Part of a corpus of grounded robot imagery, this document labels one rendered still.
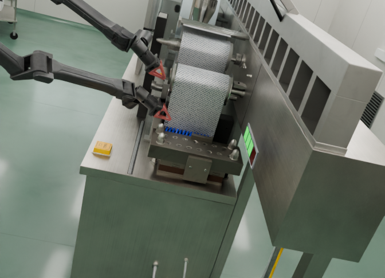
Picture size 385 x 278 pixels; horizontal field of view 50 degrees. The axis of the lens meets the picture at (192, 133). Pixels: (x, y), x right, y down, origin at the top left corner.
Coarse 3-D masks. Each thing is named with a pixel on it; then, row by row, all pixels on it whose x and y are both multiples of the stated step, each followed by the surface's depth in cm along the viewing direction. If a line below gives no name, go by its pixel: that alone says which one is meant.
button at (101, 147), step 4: (96, 144) 178; (100, 144) 179; (104, 144) 180; (108, 144) 181; (96, 148) 176; (100, 148) 176; (104, 148) 177; (108, 148) 178; (100, 152) 177; (104, 152) 177; (108, 152) 177
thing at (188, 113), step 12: (180, 96) 180; (192, 96) 180; (168, 108) 182; (180, 108) 182; (192, 108) 182; (204, 108) 182; (216, 108) 182; (180, 120) 185; (192, 120) 185; (204, 120) 185; (216, 120) 185; (192, 132) 188; (204, 132) 188
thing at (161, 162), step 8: (160, 160) 172; (160, 168) 174; (168, 168) 174; (176, 168) 174; (184, 168) 174; (176, 176) 176; (208, 176) 176; (216, 176) 176; (224, 176) 176; (216, 184) 178
